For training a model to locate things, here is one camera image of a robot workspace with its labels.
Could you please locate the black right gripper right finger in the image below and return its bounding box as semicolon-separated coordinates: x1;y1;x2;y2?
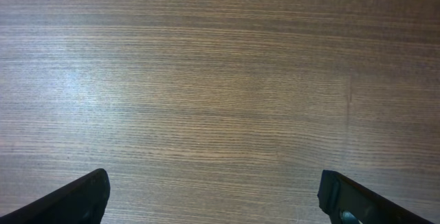
318;170;432;224

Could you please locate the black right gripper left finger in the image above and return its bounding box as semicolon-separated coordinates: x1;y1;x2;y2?
1;168;111;224

